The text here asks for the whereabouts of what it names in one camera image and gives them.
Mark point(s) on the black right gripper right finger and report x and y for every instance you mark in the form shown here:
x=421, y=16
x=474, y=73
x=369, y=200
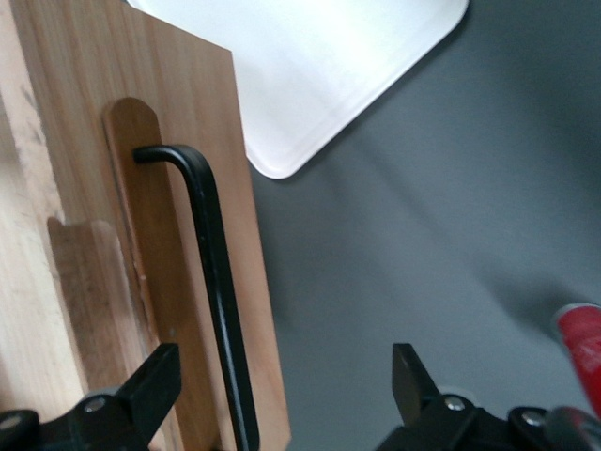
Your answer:
x=422, y=413

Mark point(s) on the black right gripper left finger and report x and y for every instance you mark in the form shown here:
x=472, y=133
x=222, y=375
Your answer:
x=141, y=399

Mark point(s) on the black hex key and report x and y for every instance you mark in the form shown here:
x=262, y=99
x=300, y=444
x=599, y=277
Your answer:
x=206, y=225

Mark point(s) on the wooden tool holder block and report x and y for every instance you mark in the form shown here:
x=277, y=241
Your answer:
x=188, y=94

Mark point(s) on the red bottle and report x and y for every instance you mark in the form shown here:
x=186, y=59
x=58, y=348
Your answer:
x=582, y=338

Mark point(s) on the beige plastic tray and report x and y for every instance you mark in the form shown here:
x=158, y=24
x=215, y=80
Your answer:
x=328, y=70

